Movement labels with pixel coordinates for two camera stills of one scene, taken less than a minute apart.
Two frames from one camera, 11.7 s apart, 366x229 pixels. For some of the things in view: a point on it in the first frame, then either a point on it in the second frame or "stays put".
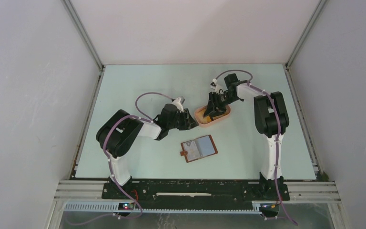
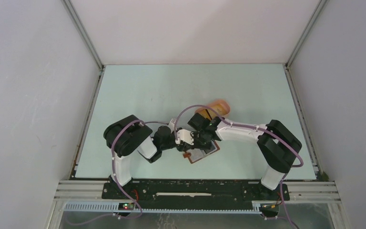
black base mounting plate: x=166 y=192 stays put
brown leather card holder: x=198 y=148 stays put
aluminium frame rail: x=312 y=192 stays put
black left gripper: x=188 y=123 → x=183 y=146
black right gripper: x=212 y=108 → x=196 y=145
